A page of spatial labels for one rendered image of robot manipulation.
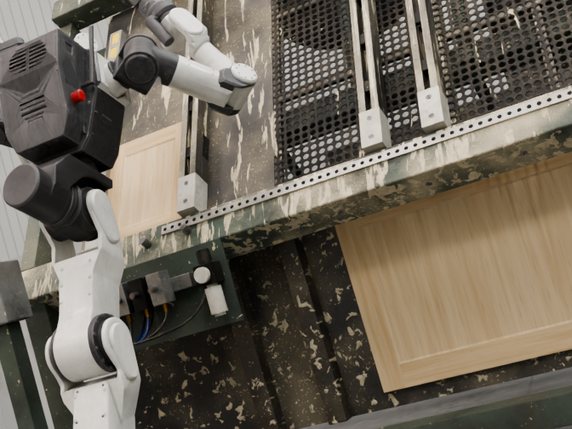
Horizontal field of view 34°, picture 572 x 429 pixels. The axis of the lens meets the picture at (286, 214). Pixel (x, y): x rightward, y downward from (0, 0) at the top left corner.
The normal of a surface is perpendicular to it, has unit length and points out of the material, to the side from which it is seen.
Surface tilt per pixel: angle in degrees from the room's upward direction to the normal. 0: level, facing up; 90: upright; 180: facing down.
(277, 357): 90
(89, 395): 64
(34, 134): 82
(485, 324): 90
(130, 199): 56
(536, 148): 146
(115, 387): 94
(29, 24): 90
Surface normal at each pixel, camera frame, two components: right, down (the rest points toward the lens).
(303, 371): -0.38, 0.04
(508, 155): 0.02, 0.82
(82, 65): 0.88, -0.29
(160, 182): -0.47, -0.50
